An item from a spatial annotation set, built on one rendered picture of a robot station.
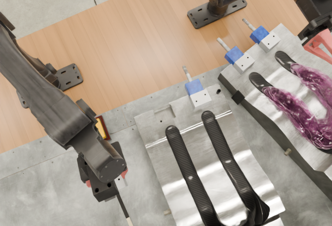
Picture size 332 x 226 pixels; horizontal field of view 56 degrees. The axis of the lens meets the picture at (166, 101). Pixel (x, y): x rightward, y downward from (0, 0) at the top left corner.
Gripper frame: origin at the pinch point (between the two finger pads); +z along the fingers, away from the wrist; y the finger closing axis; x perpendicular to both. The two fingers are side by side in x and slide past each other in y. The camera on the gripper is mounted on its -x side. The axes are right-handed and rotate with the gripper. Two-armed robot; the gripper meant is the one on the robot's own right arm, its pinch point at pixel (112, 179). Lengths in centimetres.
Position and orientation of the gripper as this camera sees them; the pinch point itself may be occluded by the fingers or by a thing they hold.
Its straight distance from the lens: 80.0
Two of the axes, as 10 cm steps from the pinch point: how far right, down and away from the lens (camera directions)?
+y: 9.2, -3.7, 1.1
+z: 1.7, 6.4, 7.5
